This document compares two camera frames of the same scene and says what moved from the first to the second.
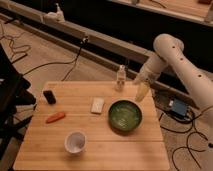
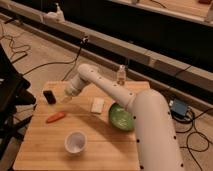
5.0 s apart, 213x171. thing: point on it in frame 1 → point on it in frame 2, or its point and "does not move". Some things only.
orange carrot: [55, 117] does not move
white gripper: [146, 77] → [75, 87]
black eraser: [49, 96] does not move
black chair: [13, 100] does not move
